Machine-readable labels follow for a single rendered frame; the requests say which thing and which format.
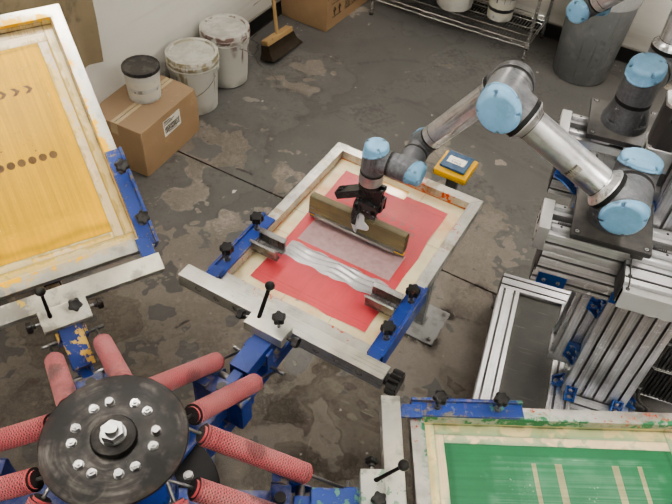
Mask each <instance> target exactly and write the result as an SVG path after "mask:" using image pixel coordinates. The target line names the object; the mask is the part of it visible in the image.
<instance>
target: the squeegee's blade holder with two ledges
mask: <svg viewBox="0 0 672 504"><path fill-rule="evenodd" d="M314 218H316V219H318V220H320V221H322V222H324V223H327V224H329V225H331V226H333V227H335V228H338V229H340V230H342V231H344V232H346V233H349V234H351V235H353V236H355V237H358V238H360V239H362V240H364V241H366V242H369V243H371V244H373V245H375V246H377V247H380V248H382V249H384V250H386V251H388V252H391V253H393V252H394V248H391V247H389V246H387V245H385V244H383V243H380V242H378V241H376V240H374V239H371V238H369V237H367V236H365V235H363V234H360V233H358V232H356V233H355V232H354V231H353V230H351V229H349V228H347V227H345V226H343V225H340V224H338V223H336V222H334V221H331V220H329V219H327V218H325V217H323V216H320V215H318V214H315V215H314Z"/></svg>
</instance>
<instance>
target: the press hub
mask: <svg viewBox="0 0 672 504"><path fill-rule="evenodd" d="M188 442H189V422H188V417H187V413H186V411H185V408H184V406H183V404H182V403H181V401H180V400H179V398H178V397H177V396H176V395H175V394H174V393H173V392H172V391H171V390H170V389H169V388H167V387H166V386H164V385H163V384H161V383H159V382H157V381H155V380H152V379H149V378H146V377H142V376H136V375H117V376H110V377H106V378H102V379H99V380H96V381H93V382H91V383H88V384H86V385H84V386H82V387H80V388H79V389H77V390H75V391H74V392H73V393H71V394H70V395H68V396H67V397H66V398H65V399H64V400H63V401H62V402H60V403H59V405H58V406H57V407H56V408H55V409H54V410H53V411H52V413H51V414H50V416H49V417H48V419H47V420H46V422H45V424H44V426H43V428H42V430H41V433H40V436H39V440H38V445H37V465H38V469H39V472H40V475H41V477H42V479H43V481H44V483H45V484H46V486H47V487H48V489H49V490H50V491H51V492H52V493H53V494H54V495H55V496H56V497H58V498H59V499H60V500H62V501H63V502H65V503H67V504H169V503H171V502H172V500H171V497H170V495H169V492H168V489H167V487H166V483H167V482H168V481H169V479H173V480H176V481H179V482H182V483H185V484H188V485H190V483H191V482H192V480H194V479H195V478H197V477H201V478H204V479H207V480H210V481H213V482H215V483H218V484H220V479H219V475H218V471H217V469H216V466H215V464H214V462H213V460H212V458H211V457H210V455H209V454H208V452H207V451H206V450H205V449H204V448H203V447H201V446H198V445H197V444H196V445H195V447H194V448H193V449H192V450H191V452H190V453H189V454H188V455H187V457H186V458H185V459H184V460H183V458H184V456H185V453H186V450H187V447H188ZM182 460H183V462H182ZM181 462H182V463H181Z"/></svg>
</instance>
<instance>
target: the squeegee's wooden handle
mask: <svg viewBox="0 0 672 504"><path fill-rule="evenodd" d="M352 210H353V208H351V207H348V206H346V205H344V204H342V203H339V202H337V201H335V200H332V199H330V198H328V197H326V196H323V195H321V194H319V193H317V192H313V193H312V194H311V195H310V199H309V213H311V214H313V215H315V214H318V215H320V216H323V217H325V218H327V219H329V220H331V221H334V222H336V223H338V224H340V225H343V226H345V227H347V228H349V229H351V230H353V228H352V225H351V213H352ZM362 214H363V213H362ZM363 215H364V217H365V218H364V222H365V223H366V224H367V225H368V227H369V229H368V230H367V231H365V230H361V229H357V232H358V233H360V234H363V235H365V236H367V237H369V238H371V239H374V240H376V241H378V242H380V243H383V244H385V245H387V246H389V247H391V248H394V251H395V252H398V253H400V254H403V253H404V252H405V250H406V249H407V244H408V239H409V233H408V232H405V231H403V230H401V229H399V228H396V227H394V226H392V225H389V224H387V223H385V222H383V221H380V220H378V219H376V218H375V221H373V220H370V219H368V216H366V215H365V214H363Z"/></svg>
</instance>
